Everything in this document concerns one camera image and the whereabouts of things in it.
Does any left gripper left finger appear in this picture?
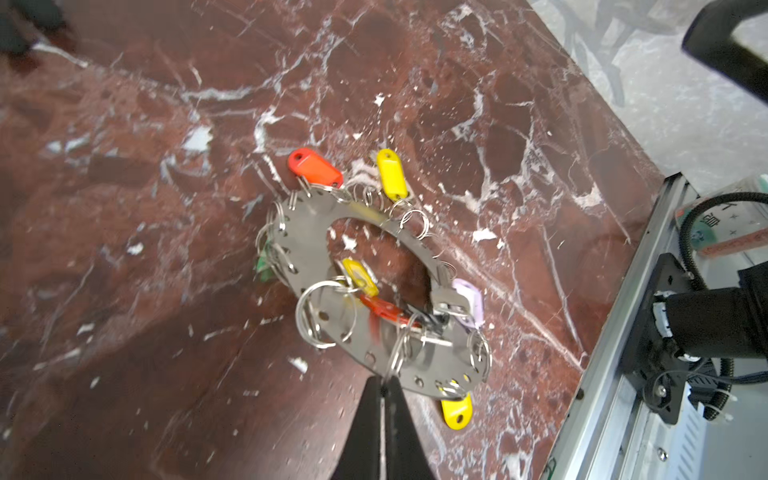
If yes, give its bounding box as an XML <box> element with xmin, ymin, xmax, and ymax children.
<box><xmin>331</xmin><ymin>376</ymin><xmax>382</xmax><ymax>480</ymax></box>

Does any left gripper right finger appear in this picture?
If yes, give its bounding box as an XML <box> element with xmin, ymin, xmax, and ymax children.
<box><xmin>382</xmin><ymin>376</ymin><xmax>436</xmax><ymax>480</ymax></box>

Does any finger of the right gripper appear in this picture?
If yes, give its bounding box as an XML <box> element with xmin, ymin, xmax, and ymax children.
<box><xmin>681</xmin><ymin>0</ymin><xmax>767</xmax><ymax>104</ymax></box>

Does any round metal key organizer ring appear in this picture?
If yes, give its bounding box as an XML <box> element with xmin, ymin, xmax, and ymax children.
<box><xmin>254</xmin><ymin>182</ymin><xmax>494</xmax><ymax>402</ymax></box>

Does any red tagged key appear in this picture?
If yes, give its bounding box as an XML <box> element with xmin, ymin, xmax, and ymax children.
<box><xmin>287</xmin><ymin>148</ymin><xmax>344</xmax><ymax>188</ymax></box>
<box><xmin>359</xmin><ymin>295</ymin><xmax>411</xmax><ymax>329</ymax></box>

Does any green tagged key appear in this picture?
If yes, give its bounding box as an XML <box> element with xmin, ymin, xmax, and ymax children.
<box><xmin>254</xmin><ymin>250</ymin><xmax>275</xmax><ymax>283</ymax></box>

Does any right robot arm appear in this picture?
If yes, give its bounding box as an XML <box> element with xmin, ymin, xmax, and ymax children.
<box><xmin>665</xmin><ymin>1</ymin><xmax>767</xmax><ymax>361</ymax></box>

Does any white tagged key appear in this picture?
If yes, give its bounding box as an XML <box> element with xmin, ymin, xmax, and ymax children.
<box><xmin>452</xmin><ymin>278</ymin><xmax>485</xmax><ymax>329</ymax></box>

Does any small yellow tagged key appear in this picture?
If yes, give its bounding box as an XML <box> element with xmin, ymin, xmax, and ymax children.
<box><xmin>376</xmin><ymin>149</ymin><xmax>409</xmax><ymax>202</ymax></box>

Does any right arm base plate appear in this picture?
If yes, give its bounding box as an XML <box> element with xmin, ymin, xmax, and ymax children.
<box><xmin>620</xmin><ymin>253</ymin><xmax>704</xmax><ymax>425</ymax></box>

